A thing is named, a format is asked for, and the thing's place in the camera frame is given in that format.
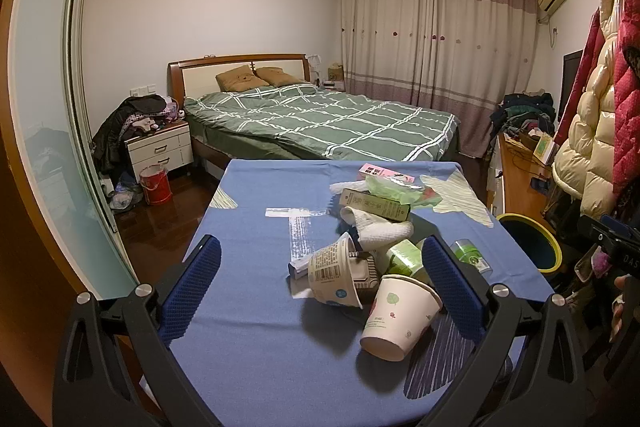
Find clear green label jar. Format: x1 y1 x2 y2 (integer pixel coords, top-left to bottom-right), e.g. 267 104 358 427
450 239 492 274

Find white fluffy cloth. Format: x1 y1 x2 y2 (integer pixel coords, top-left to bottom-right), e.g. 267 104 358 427
340 206 414 251

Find brown pillow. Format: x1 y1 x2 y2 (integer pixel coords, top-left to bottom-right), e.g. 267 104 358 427
216 65 269 92
255 67 305 88

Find brown pillow left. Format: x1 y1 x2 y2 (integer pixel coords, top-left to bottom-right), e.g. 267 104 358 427
216 65 269 92

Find wooden side desk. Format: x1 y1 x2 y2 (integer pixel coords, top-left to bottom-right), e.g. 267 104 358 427
487 134 553 232

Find green plaid duvet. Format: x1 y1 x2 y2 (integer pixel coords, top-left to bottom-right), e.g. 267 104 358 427
184 82 459 161

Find red bucket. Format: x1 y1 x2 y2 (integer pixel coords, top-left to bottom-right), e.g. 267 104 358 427
140 164 172 206

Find cream puffer jacket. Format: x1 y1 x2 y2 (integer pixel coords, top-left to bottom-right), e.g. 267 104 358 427
552 0 625 219

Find wooden bed with headboard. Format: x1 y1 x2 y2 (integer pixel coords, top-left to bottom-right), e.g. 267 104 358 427
167 53 459 169

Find red quilted jacket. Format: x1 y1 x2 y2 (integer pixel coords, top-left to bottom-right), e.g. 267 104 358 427
554 0 639 200

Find pink strawberry milk carton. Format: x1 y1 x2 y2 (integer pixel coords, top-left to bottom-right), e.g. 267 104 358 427
358 162 414 183

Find clear plastic sheet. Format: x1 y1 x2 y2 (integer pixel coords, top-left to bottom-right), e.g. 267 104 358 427
265 207 326 261

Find brown pillow right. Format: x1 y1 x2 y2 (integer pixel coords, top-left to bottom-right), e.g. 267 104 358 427
255 67 305 88

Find paper noodle bowl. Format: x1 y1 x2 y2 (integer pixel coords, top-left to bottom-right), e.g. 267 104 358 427
307 232 362 309

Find pink striped curtain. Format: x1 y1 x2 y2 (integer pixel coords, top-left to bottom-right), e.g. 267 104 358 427
341 0 538 157

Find blue tablecloth with stars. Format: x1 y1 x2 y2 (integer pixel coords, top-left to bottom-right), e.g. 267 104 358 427
170 160 551 426

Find green tea carton box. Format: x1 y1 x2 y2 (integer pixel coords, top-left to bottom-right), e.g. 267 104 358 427
338 188 411 222

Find sliding wardrobe glass door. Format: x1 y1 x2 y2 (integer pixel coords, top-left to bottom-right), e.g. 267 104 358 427
8 0 136 298

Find white bedside cabinet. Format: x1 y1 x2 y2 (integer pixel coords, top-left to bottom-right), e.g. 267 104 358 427
125 120 193 180

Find pile of dark clothes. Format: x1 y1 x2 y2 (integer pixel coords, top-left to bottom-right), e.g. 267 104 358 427
91 94 179 178

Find small green carton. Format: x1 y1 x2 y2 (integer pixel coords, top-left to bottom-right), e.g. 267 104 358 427
383 239 431 284

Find black television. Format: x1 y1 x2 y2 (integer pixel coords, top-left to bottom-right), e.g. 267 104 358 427
558 50 582 121

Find white tissue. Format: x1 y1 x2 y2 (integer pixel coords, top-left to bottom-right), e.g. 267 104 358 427
329 180 368 195

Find green plastic wrapper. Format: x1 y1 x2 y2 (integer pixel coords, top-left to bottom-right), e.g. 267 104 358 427
366 176 442 208

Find white paper cup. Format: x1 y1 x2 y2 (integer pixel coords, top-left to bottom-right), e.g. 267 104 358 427
360 274 442 362

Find clothes heap on desk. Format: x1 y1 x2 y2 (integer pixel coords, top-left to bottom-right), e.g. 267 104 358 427
490 91 556 140

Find yellow rimmed trash bin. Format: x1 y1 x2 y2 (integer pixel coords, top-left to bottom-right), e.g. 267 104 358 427
498 213 563 274

